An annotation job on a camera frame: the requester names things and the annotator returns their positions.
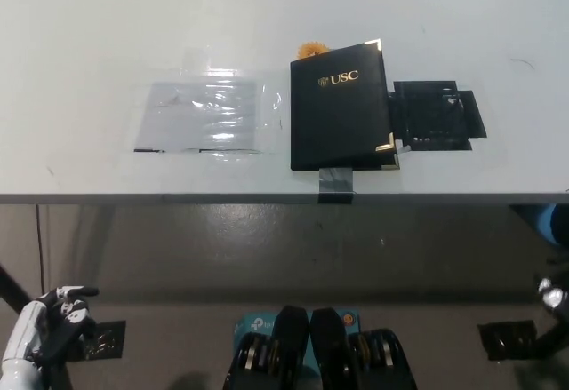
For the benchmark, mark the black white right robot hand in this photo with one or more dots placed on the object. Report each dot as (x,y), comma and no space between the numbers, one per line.
(553,296)

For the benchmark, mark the black robot body blocks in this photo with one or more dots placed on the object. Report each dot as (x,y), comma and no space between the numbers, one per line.
(329,350)

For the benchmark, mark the black table leg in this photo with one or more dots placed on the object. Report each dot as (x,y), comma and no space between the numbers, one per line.
(13,290)
(551,341)

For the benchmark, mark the black tape patch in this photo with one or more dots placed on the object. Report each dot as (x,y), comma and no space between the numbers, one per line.
(427,114)

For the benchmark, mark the clear plastic sheet with paper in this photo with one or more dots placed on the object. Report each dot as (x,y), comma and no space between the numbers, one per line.
(200,114)

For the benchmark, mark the teal cardboard box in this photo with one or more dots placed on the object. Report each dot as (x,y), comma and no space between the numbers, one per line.
(251,322)

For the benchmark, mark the black USC diary gold corners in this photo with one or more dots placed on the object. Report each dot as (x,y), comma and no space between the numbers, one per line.
(338,119)

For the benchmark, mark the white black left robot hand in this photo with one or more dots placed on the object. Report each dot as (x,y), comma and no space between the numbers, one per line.
(31,328)

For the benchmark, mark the blue object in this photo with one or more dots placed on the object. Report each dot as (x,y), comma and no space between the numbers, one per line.
(549,225)

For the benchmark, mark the grey duct tape strip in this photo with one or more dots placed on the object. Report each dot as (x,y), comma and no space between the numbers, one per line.
(336,183)

